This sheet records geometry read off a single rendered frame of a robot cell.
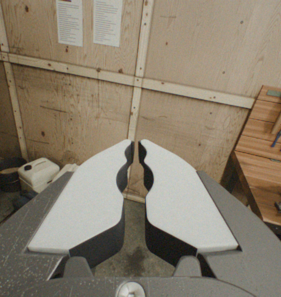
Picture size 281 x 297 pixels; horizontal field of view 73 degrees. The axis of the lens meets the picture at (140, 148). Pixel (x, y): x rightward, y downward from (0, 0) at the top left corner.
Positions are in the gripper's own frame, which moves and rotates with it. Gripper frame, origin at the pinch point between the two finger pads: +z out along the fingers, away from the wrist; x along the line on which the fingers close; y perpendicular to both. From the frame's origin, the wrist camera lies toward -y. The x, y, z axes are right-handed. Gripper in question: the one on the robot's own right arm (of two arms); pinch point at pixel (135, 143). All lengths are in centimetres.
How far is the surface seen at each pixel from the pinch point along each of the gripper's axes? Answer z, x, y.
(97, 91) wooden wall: 155, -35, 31
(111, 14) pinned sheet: 152, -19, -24
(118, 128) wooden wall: 150, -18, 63
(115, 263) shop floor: 74, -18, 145
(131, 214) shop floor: 123, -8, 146
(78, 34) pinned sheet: 159, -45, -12
